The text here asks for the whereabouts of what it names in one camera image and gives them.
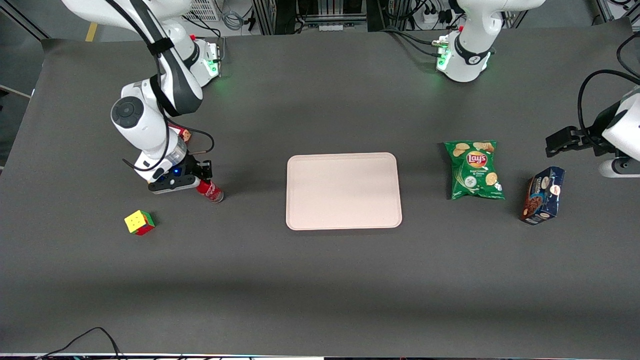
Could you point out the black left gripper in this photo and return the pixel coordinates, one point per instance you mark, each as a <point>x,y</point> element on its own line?
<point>589,136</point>

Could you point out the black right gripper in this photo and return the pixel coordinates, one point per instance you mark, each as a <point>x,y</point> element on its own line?
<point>191,164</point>

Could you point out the red coke bottle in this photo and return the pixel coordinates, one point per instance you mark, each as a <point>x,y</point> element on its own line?
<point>212,191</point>

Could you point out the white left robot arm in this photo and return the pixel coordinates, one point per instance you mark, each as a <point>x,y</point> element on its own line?
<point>470,60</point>

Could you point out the beige plastic tray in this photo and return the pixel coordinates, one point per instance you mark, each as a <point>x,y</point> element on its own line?
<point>344,191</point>

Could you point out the red cookie box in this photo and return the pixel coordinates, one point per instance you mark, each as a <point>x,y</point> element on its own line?
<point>184,134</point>

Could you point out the blue chocolate cookie box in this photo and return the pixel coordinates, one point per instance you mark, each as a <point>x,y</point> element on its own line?
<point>543,195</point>

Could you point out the colourful puzzle cube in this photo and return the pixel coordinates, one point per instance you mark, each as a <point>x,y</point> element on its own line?
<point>138,222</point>

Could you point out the green Lays chips bag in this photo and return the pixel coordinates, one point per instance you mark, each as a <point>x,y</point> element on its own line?
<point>475,170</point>

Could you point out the white perforated box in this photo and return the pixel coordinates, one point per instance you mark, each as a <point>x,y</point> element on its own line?
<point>205,9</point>

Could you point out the white power strip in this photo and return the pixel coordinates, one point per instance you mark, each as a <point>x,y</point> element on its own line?
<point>434,17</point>

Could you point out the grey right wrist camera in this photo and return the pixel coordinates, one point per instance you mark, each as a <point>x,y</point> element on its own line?
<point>172,184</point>

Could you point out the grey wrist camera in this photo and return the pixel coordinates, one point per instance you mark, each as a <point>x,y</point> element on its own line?
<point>172,184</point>
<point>620,168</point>

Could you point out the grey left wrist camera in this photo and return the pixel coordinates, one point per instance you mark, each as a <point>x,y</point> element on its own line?
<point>620,168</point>

